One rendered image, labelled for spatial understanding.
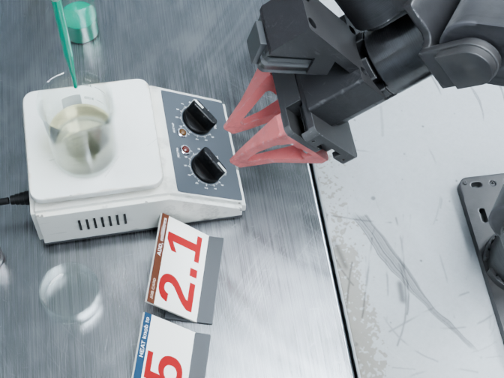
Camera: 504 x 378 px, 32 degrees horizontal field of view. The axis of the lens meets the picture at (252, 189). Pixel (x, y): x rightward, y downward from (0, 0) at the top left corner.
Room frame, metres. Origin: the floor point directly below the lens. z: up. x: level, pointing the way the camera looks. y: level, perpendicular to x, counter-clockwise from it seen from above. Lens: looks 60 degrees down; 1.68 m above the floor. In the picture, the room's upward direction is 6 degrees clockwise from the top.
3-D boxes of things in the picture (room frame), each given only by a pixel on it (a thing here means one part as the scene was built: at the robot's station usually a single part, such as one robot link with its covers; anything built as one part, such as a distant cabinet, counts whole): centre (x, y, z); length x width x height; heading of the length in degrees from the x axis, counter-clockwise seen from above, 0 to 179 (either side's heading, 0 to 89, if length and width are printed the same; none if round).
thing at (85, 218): (0.44, 0.13, 0.94); 0.22 x 0.13 x 0.08; 106
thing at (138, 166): (0.43, 0.15, 0.98); 0.12 x 0.12 x 0.01; 16
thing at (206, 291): (0.34, 0.05, 0.92); 0.09 x 0.06 x 0.04; 179
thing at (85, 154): (0.41, 0.15, 1.03); 0.07 x 0.06 x 0.08; 68
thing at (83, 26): (0.62, 0.21, 0.93); 0.04 x 0.04 x 0.06
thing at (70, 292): (0.30, 0.16, 0.91); 0.06 x 0.06 x 0.02
